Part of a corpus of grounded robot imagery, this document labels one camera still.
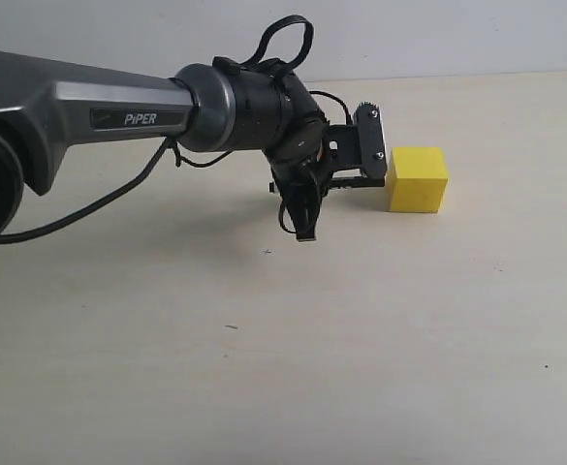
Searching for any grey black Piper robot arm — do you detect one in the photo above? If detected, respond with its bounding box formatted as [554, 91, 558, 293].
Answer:
[0, 51, 328, 245]

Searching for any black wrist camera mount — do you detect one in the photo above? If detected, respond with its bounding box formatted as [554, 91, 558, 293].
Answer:
[318, 102, 388, 189]

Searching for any black cable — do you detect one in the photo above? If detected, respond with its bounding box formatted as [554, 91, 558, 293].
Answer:
[0, 15, 353, 246]

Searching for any yellow foam cube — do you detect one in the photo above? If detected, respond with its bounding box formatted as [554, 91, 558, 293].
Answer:
[387, 146, 449, 213]

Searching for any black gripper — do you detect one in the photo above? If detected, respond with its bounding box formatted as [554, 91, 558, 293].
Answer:
[270, 159, 331, 242]

